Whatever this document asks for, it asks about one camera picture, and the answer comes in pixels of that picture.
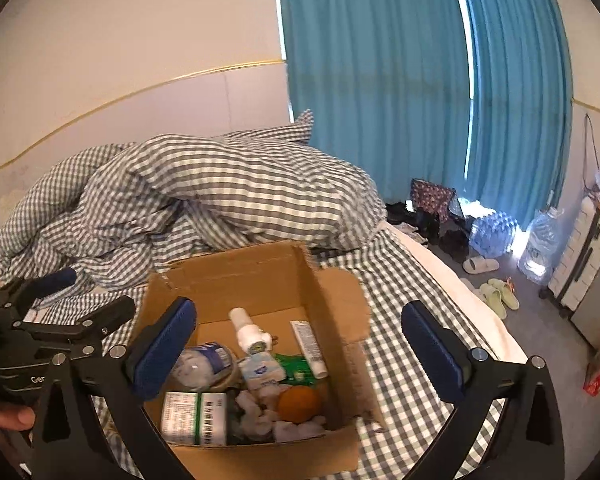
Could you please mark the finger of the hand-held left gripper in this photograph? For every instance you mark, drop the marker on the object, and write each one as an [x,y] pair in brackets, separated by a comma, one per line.
[105,317]
[55,280]

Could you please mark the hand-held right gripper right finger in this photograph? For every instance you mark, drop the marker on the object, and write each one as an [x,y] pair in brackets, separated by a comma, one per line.
[432,345]

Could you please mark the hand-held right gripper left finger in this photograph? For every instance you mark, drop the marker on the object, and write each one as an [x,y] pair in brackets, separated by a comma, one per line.
[166,342]

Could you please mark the clear water bottle blue label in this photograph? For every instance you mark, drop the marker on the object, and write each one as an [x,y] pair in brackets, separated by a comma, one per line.
[205,365]

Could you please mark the green white medicine box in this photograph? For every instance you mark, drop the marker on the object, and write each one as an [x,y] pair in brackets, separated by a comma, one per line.
[195,417]

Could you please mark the white plastic bottle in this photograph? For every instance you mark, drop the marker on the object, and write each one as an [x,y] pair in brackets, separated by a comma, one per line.
[247,332]

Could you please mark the blue white tissue pack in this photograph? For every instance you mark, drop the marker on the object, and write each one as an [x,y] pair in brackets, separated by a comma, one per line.
[262,371]

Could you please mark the brown cardboard box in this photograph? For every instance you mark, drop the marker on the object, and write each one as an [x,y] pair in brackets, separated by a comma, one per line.
[260,280]

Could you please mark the white cloth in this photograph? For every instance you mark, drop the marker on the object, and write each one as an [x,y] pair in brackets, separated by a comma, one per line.
[260,422]

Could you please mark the white toothpaste tube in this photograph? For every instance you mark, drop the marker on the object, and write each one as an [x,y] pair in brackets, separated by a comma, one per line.
[309,347]

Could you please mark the green snack packet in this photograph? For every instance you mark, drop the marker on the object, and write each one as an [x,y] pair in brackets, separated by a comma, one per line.
[295,367]

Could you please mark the orange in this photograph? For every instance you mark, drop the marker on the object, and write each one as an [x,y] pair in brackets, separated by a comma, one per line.
[299,404]

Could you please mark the person's left hand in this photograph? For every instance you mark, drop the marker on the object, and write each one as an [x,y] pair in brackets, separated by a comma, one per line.
[7,417]

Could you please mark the grey checked bed sheet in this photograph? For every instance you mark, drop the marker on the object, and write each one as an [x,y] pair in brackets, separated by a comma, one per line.
[420,290]

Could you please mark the pale green slipper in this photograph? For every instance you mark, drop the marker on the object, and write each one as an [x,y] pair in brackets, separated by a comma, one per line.
[507,294]
[492,300]

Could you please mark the white slipper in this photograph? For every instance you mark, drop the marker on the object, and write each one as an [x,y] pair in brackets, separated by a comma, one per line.
[480,264]

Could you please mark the black shoes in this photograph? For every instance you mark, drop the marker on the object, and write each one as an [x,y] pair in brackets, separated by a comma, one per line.
[452,245]

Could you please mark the dark clothes pile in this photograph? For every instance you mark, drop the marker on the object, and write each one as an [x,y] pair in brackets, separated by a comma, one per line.
[410,217]

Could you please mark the pack of water bottles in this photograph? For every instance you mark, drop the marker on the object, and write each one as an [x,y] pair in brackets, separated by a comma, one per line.
[492,230]

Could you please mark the large clear water jug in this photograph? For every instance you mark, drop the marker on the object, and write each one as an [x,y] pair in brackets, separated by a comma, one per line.
[540,245]

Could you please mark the floral bag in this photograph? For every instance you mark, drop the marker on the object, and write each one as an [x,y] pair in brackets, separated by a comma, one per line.
[432,197]

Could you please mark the grey checked duvet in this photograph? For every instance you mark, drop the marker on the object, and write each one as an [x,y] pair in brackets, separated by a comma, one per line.
[220,190]

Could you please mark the white suitcase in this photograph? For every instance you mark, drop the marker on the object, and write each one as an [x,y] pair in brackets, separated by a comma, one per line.
[580,260]

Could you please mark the white headboard gold trim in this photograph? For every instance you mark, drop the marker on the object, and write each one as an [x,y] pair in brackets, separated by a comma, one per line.
[130,110]

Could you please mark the blue curtain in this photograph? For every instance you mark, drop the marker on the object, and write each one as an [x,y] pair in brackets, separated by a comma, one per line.
[380,85]

